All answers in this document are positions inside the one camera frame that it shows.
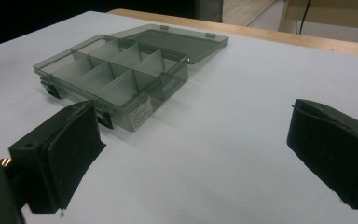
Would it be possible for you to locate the black cable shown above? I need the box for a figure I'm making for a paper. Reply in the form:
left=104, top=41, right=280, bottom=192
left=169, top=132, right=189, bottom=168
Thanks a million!
left=296, top=0, right=312, bottom=35

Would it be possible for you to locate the dark green cabinet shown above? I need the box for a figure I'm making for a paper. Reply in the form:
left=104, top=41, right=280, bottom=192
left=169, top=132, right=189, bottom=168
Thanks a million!
left=195, top=0, right=224, bottom=23

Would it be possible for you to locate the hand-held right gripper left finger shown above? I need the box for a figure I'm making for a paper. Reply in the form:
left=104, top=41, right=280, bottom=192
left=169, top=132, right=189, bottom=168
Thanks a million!
left=8, top=100, right=107, bottom=215

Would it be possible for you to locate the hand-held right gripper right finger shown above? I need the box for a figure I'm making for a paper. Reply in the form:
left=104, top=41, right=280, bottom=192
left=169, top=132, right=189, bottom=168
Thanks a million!
left=286, top=98, right=358, bottom=210

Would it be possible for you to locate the black curtain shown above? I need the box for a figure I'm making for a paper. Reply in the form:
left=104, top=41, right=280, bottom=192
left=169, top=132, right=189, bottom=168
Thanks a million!
left=0, top=0, right=198, bottom=50

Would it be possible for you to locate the light wooden cabinet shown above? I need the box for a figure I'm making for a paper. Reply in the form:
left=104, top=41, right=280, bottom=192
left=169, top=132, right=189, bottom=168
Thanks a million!
left=278, top=0, right=358, bottom=32

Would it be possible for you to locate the transparent grey compartment storage box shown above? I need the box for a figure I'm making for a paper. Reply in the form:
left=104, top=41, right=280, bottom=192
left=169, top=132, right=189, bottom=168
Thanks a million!
left=33, top=23, right=230, bottom=133

